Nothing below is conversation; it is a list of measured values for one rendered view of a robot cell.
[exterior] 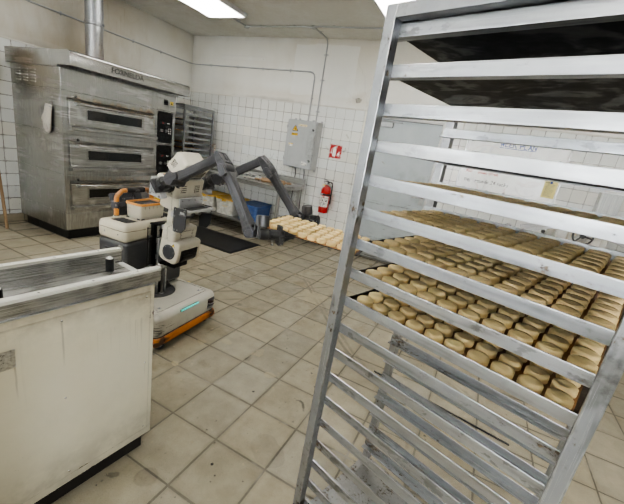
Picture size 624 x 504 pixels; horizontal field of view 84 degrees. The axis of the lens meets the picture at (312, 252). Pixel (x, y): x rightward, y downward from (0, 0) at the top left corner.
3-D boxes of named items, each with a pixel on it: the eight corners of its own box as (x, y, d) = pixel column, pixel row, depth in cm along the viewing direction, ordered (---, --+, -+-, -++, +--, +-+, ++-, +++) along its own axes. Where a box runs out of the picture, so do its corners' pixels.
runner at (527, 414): (387, 342, 142) (388, 335, 141) (390, 340, 144) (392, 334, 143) (572, 447, 101) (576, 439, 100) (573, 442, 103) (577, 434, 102)
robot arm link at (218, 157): (232, 149, 192) (219, 145, 183) (237, 173, 192) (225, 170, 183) (175, 176, 212) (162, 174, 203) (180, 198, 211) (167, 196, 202)
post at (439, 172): (360, 461, 162) (461, 60, 114) (364, 458, 164) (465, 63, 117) (365, 466, 160) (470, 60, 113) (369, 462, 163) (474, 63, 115)
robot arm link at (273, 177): (267, 167, 237) (260, 170, 228) (274, 163, 235) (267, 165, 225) (299, 222, 245) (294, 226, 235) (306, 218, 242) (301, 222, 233)
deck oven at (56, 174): (76, 245, 395) (69, 49, 338) (18, 221, 442) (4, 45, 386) (182, 228, 531) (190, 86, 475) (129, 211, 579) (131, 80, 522)
